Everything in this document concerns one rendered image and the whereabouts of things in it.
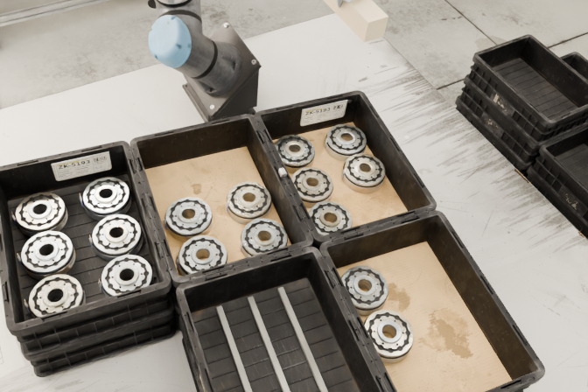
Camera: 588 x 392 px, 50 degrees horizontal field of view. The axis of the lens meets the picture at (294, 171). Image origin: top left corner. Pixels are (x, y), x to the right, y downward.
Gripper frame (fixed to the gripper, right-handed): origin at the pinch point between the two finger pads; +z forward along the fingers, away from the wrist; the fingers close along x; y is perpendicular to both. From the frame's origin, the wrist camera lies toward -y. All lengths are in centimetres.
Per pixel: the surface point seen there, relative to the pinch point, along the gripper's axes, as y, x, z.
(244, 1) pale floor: -145, 50, 109
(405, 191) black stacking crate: 45, -10, 22
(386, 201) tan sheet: 44, -14, 26
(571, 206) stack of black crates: 51, 72, 70
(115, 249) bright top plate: 30, -75, 23
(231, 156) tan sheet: 15, -41, 26
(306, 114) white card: 15.6, -20.1, 18.8
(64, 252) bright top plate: 26, -85, 23
